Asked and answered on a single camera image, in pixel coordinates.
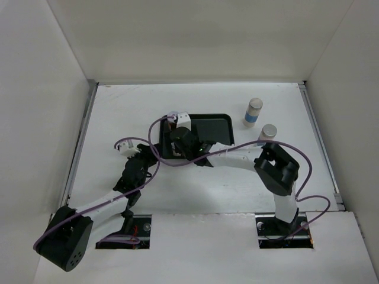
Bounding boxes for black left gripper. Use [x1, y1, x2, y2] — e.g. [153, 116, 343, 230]
[127, 144, 159, 189]

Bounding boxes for sauce jar white lid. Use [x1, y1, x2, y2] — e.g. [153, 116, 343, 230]
[167, 111, 178, 120]
[171, 142, 182, 157]

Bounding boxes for grain bottle blue label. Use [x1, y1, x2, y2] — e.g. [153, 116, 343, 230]
[243, 98, 263, 127]
[257, 124, 277, 146]

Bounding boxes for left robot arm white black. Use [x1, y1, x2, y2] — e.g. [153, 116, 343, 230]
[33, 144, 161, 272]

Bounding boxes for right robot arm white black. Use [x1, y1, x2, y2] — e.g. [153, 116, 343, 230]
[170, 127, 300, 234]

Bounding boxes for black rectangular plastic tray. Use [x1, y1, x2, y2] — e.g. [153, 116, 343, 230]
[159, 114, 235, 160]

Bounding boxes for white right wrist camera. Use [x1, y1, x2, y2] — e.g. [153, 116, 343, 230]
[175, 112, 192, 131]

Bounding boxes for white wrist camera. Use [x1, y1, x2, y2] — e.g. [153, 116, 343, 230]
[175, 112, 192, 131]
[114, 140, 140, 158]

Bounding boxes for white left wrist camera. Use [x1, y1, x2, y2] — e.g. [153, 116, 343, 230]
[114, 140, 140, 158]

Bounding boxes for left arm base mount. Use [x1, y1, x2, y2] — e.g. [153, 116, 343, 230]
[95, 210, 152, 250]

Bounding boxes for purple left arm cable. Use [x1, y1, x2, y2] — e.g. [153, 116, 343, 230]
[32, 136, 163, 252]

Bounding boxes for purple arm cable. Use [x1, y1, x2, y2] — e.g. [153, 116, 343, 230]
[147, 115, 332, 240]
[32, 136, 163, 252]

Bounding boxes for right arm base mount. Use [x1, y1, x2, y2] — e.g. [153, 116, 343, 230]
[255, 214, 313, 249]

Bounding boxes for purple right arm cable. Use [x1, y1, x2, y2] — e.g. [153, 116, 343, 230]
[147, 115, 332, 240]

